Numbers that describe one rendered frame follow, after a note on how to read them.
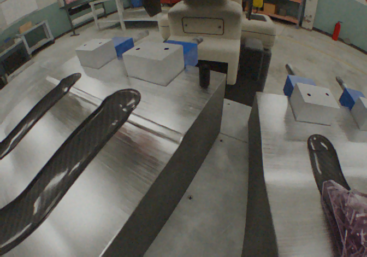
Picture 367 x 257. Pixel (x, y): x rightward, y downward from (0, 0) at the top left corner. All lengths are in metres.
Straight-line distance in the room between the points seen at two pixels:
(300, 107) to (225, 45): 0.34
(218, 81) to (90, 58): 0.16
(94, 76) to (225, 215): 0.21
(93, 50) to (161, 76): 0.11
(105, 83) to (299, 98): 0.21
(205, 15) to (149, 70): 0.37
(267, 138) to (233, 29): 0.39
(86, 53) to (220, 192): 0.24
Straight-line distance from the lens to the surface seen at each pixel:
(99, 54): 0.24
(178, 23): 0.54
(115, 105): 0.16
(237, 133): 0.24
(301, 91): 0.20
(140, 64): 0.17
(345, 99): 0.30
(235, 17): 0.50
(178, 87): 0.16
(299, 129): 0.19
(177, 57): 0.17
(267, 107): 0.20
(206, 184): 0.20
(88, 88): 0.20
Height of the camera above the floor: 0.98
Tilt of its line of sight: 46 degrees down
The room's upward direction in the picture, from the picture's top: 6 degrees counter-clockwise
